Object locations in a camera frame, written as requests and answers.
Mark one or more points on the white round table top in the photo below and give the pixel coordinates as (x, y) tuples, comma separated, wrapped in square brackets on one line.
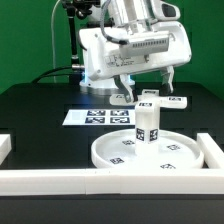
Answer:
[(123, 150)]

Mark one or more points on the white marker sheet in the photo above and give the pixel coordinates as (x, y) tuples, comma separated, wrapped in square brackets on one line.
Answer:
[(99, 117)]

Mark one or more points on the white cross-shaped table base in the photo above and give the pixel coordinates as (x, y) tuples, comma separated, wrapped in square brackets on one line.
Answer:
[(150, 95)]

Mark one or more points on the white right fence bar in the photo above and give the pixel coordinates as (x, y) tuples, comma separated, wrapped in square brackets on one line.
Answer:
[(213, 155)]

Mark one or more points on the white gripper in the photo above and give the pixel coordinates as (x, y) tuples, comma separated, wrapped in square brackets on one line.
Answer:
[(166, 45)]

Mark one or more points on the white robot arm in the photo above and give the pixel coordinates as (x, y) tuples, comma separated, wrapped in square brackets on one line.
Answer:
[(135, 16)]

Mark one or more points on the white front fence bar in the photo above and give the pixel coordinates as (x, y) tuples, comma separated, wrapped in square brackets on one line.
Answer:
[(110, 181)]

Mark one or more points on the white fence bar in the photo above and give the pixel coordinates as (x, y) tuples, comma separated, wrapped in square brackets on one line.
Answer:
[(5, 146), (213, 155), (110, 181)]

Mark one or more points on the white left fence bar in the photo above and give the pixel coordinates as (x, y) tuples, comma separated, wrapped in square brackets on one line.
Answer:
[(5, 146)]

